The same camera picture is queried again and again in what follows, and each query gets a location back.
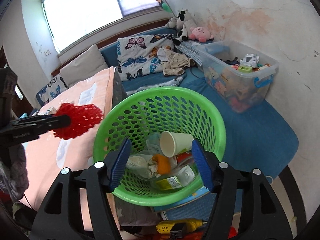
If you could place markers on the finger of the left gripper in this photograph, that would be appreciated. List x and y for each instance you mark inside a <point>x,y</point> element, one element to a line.
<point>55,122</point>

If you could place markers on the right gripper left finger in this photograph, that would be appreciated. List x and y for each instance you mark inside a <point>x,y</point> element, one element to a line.
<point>76,205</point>

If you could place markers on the red foam fruit net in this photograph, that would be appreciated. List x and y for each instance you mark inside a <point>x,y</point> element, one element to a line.
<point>80,121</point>

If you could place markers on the orange peel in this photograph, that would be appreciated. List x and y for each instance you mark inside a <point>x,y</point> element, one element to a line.
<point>163,164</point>

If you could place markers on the green plastic mesh basket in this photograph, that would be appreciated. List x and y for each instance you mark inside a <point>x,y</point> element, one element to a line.
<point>161,124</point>

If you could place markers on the white paper cup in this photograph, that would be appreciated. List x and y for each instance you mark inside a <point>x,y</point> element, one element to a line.
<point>173,144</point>

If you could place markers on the clear bottle yellow label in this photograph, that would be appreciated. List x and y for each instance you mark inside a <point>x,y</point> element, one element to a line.
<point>179,178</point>

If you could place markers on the white milk carton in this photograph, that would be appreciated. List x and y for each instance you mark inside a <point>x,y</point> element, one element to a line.
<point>49,111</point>

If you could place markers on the white paper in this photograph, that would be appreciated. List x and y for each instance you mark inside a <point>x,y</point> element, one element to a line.
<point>152,170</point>

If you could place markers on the left gloved hand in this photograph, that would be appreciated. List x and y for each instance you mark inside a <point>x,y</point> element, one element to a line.
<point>14,179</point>

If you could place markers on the pink table blanket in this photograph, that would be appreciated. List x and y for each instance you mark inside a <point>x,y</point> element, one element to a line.
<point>90,100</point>

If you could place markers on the left butterfly pillow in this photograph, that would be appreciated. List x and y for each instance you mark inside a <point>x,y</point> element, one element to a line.
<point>51,90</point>

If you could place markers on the butterfly pillow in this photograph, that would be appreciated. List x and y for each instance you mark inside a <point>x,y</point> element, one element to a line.
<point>51,90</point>
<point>137,55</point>

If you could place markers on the book under basket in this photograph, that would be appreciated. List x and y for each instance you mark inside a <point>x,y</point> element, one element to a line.
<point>196,195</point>

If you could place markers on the yellow power strip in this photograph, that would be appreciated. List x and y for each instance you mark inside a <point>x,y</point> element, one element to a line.
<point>186,225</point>

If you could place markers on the beige cushion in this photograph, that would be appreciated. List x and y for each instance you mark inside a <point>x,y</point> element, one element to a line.
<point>84,66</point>

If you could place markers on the right butterfly pillow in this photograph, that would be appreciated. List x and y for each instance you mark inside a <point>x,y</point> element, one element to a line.
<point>137,55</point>

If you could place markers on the window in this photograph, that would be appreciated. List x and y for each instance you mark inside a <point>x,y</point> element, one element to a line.
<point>70,20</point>

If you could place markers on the beige patterned clothes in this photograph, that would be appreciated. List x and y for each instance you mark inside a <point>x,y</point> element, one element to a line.
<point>172,63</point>

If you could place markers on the clear plastic toy bin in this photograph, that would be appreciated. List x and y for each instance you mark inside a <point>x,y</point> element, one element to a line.
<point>241,87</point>

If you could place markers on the blue white checked cloth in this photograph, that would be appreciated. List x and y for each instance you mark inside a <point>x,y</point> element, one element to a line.
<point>191,49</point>

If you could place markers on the white toy car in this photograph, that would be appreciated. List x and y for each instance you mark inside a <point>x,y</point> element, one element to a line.
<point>250,60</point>

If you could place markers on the cow plush toy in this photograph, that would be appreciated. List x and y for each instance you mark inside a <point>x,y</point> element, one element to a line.
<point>184,24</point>

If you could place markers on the pink round plush toy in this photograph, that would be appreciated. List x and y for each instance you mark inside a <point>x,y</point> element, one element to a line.
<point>201,34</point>

